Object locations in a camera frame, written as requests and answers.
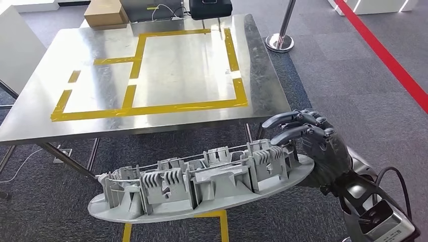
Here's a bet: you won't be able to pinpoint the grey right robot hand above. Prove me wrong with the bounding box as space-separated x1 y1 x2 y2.
261 109 353 196

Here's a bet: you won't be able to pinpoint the grey plastic hubcap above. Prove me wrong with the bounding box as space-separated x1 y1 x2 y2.
88 138 315 224

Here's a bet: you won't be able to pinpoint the yellow tape on workbench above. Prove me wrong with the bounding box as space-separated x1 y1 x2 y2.
50 28 249 122

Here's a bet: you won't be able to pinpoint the steel workbench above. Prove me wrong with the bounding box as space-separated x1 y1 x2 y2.
0 14 292 181

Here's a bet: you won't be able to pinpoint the red barrier belt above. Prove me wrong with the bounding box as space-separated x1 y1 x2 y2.
334 0 428 114

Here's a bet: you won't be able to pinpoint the chrome stanchion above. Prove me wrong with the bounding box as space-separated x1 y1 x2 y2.
265 0 297 53

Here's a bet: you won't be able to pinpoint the yellow floor tape square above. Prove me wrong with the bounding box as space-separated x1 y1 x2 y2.
122 209 230 242

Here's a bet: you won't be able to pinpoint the white lit blocks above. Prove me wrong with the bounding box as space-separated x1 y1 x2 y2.
328 0 418 16

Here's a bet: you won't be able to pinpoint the black carrying case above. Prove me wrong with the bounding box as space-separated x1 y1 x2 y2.
189 0 233 21

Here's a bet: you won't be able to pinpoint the grey laptop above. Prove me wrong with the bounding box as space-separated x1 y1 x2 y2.
120 0 185 23

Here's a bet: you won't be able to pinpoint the floor power outlet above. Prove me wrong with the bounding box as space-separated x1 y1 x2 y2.
53 148 73 164

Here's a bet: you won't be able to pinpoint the closed cardboard box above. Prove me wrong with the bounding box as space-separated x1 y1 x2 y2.
83 0 129 30

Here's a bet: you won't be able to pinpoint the white cabinet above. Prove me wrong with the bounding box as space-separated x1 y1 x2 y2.
0 5 47 96

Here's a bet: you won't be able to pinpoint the white low bench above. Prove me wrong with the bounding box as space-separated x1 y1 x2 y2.
0 0 61 13

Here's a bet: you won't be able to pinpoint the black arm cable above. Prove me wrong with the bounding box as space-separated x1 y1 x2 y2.
374 166 413 221

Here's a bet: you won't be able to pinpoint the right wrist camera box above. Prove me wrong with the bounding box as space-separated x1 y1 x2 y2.
357 200 418 242

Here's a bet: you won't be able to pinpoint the white floor cable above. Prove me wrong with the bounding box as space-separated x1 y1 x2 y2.
0 148 44 184

